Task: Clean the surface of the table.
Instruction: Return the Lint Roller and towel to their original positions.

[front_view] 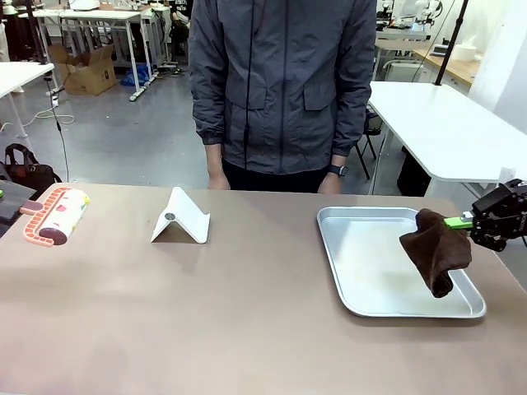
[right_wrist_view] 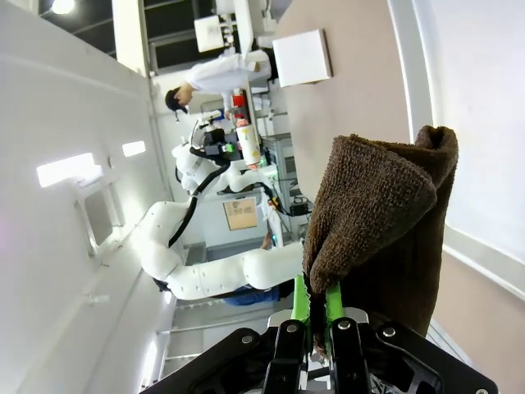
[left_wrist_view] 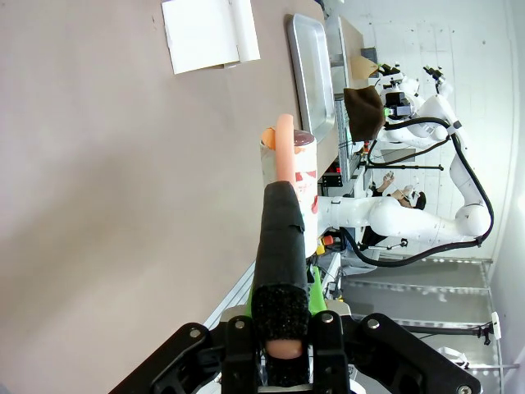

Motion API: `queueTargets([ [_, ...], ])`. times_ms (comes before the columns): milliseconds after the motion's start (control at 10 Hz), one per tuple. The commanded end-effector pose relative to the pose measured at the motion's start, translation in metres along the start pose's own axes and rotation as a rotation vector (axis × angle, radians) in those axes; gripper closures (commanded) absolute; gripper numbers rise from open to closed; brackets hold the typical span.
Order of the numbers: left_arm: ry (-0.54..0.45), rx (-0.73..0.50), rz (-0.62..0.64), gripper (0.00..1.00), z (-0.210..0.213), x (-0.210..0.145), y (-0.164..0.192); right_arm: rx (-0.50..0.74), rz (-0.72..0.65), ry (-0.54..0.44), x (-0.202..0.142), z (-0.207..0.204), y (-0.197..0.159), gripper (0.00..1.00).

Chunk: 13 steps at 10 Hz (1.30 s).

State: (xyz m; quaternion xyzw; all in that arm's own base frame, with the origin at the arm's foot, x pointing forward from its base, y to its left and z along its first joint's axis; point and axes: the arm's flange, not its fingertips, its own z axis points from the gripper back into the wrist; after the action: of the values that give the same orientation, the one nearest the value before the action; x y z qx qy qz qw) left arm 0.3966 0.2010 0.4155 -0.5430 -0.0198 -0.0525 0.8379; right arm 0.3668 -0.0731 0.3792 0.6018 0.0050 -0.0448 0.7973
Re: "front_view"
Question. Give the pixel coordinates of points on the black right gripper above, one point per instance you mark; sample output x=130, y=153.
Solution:
x=522, y=220

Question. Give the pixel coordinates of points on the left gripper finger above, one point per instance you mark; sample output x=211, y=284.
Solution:
x=16, y=195
x=8, y=215

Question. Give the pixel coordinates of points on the pink lint roller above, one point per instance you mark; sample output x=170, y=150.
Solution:
x=62, y=218

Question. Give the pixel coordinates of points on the brown cloth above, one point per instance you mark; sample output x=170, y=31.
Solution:
x=436, y=251

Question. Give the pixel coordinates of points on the person's right forearm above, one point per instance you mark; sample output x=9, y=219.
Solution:
x=215, y=158

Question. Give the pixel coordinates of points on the person's left forearm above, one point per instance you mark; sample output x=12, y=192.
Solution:
x=339, y=160

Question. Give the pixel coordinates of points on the person's left hand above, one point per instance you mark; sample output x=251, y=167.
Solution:
x=330, y=185

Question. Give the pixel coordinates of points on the person's right hand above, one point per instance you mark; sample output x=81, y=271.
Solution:
x=218, y=181

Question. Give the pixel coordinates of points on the black handbag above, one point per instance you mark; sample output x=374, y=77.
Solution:
x=33, y=173

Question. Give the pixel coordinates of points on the black box under table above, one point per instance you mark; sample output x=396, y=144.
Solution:
x=413, y=177

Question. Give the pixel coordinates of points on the silver metal tray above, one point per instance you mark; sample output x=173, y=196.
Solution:
x=370, y=267

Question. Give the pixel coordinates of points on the brown cardboard box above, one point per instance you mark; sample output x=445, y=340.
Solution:
x=86, y=76

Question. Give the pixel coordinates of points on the wooden top table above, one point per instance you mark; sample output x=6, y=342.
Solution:
x=449, y=66

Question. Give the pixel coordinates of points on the black wristwatch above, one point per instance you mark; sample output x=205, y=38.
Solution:
x=338, y=170

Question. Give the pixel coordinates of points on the white folded stand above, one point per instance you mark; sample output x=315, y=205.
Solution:
x=185, y=218

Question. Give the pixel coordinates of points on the white cylinder container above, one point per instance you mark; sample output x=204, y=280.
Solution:
x=465, y=51

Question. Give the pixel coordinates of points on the blue plastic bag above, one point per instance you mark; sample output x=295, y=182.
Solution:
x=138, y=74

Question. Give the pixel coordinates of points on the white cabinet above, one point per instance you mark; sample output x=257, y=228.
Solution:
x=403, y=72

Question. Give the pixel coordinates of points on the black tripod pole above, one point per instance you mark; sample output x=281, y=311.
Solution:
x=453, y=37

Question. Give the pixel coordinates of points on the long white background table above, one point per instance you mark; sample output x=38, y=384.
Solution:
x=103, y=14

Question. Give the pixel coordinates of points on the distant white workbench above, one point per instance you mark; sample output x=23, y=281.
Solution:
x=395, y=35

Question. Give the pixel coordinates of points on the person in grey jacket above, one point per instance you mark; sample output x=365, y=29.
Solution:
x=288, y=82

